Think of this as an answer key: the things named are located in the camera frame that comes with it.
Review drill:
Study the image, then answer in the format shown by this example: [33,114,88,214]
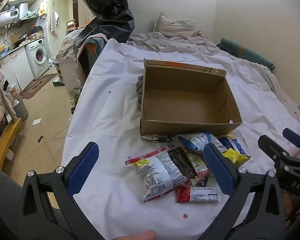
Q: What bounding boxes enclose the white water heater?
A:
[0,2,29,28]

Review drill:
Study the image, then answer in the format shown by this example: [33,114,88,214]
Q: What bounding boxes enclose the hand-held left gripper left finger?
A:
[18,141,108,240]

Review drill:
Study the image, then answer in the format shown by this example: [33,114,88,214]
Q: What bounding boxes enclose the teal orange cloth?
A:
[85,36,108,73]

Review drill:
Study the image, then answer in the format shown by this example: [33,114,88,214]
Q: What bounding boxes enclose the dark blue yellow-topped packet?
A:
[219,135,248,155]

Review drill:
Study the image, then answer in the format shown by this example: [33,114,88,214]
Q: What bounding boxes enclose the clear dark seaweed packet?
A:
[168,147,197,179]

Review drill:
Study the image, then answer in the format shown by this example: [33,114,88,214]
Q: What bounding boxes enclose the yellow snack packet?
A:
[222,148,250,167]

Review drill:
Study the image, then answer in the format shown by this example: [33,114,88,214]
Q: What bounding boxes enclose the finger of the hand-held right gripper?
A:
[283,128,300,159]
[258,135,289,168]

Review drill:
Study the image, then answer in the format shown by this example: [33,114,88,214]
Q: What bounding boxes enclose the white kitchen base cabinet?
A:
[0,46,34,92]

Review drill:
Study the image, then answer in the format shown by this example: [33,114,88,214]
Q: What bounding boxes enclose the white grey red-edged snack packet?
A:
[125,148,188,203]

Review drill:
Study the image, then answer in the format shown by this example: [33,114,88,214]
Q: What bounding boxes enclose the green rolled mat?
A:
[216,37,275,73]

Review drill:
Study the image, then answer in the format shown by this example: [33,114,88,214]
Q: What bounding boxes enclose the yellow bear print packet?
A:
[182,148,210,178]

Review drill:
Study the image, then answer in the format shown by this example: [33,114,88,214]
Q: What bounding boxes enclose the yellow wooden chair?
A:
[0,114,23,170]

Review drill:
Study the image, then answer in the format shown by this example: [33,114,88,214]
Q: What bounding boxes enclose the dark door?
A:
[72,0,79,28]

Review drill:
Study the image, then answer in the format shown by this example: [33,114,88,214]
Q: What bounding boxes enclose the white hanging cloth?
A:
[49,10,60,39]

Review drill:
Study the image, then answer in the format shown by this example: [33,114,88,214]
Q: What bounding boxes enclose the pile of floral cloth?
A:
[56,27,85,60]

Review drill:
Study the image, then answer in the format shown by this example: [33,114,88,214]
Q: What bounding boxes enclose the blue white snack packet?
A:
[177,132,228,153]

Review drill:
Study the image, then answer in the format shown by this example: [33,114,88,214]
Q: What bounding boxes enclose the white brown pastry packet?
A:
[142,134,172,143]

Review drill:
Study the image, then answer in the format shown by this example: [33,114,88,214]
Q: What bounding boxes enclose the brown patterned floor rug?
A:
[19,73,58,100]

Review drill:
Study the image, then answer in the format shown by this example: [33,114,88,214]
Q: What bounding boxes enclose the white printed bed sheet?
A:
[61,39,300,240]

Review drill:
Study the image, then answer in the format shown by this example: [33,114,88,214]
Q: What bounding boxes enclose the small wooden rack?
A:
[66,19,78,32]

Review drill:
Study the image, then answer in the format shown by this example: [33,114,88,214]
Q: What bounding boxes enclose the large black plastic bag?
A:
[74,0,135,80]

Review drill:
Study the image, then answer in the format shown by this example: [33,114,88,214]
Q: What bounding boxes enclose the white washing machine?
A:
[25,38,49,80]

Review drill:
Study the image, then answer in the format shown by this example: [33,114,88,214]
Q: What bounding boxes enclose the brown cardboard box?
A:
[139,58,243,138]

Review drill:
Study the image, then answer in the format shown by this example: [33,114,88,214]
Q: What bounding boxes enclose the grey fabric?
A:
[0,166,68,240]

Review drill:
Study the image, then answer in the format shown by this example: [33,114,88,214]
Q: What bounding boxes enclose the floral pillow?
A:
[153,12,196,38]

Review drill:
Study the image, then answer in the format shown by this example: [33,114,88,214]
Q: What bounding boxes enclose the person's left hand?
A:
[110,229,157,240]

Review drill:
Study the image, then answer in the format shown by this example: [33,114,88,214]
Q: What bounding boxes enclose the purple pink snack packet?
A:
[190,176,209,187]

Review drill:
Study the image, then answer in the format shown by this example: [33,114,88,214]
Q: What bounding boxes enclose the grey trash bin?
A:
[11,96,29,122]

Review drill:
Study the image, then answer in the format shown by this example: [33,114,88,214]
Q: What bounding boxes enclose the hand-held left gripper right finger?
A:
[203,142,287,240]

